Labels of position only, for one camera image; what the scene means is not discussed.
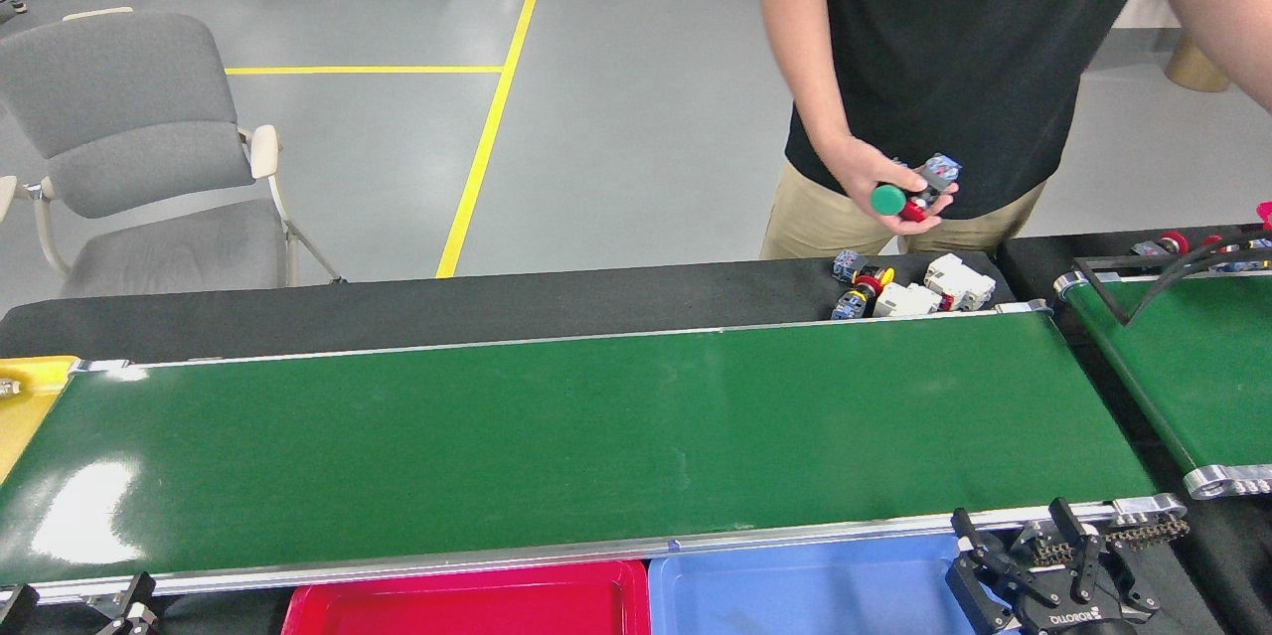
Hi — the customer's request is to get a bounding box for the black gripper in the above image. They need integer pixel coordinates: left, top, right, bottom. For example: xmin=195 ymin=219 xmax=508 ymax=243
xmin=944 ymin=498 xmax=1162 ymax=635

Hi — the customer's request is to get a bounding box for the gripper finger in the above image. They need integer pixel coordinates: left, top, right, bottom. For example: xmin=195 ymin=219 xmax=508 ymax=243
xmin=91 ymin=571 xmax=162 ymax=635
xmin=0 ymin=583 xmax=41 ymax=635

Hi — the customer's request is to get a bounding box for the yellow push button switch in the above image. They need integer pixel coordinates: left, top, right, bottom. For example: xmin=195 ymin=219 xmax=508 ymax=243
xmin=833 ymin=250 xmax=895 ymax=286

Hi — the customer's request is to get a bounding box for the yellow plastic tray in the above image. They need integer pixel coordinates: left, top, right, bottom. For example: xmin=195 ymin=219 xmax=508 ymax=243
xmin=0 ymin=355 xmax=80 ymax=487

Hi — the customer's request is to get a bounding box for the blue plastic tray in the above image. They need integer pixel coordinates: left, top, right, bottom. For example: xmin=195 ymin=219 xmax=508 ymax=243
xmin=648 ymin=533 xmax=1020 ymax=635

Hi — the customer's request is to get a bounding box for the short green conveyor belt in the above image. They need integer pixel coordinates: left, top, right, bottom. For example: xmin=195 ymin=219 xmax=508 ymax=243
xmin=1053 ymin=267 xmax=1272 ymax=500

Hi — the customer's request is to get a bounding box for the red plastic tray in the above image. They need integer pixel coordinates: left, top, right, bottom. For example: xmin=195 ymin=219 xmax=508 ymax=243
xmin=281 ymin=560 xmax=652 ymax=635

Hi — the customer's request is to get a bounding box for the long green conveyor belt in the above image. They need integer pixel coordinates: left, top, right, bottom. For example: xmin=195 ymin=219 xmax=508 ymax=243
xmin=0 ymin=300 xmax=1191 ymax=608

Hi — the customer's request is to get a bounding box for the person's right hand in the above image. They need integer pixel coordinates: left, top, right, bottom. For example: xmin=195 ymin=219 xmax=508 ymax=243
xmin=830 ymin=135 xmax=961 ymax=237

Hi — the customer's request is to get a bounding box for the grey padded chair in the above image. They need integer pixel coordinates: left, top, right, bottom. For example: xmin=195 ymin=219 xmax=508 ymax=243
xmin=0 ymin=7 xmax=347 ymax=300

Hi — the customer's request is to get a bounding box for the tan plant pot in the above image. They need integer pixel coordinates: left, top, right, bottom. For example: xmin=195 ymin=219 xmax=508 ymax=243
xmin=1165 ymin=34 xmax=1233 ymax=93

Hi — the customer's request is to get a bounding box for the person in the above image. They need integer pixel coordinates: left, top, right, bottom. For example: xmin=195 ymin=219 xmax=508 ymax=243
xmin=757 ymin=0 xmax=1272 ymax=260

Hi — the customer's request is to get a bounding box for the black drive chain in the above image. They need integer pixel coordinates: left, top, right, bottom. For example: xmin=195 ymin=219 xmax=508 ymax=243
xmin=1032 ymin=513 xmax=1192 ymax=564

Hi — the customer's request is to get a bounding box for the black metal frame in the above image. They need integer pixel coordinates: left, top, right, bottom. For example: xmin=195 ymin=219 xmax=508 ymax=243
xmin=1071 ymin=254 xmax=1208 ymax=328

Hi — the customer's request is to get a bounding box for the black cable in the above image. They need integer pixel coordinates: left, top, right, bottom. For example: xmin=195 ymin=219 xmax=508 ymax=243
xmin=1128 ymin=230 xmax=1272 ymax=326
xmin=1128 ymin=233 xmax=1272 ymax=326

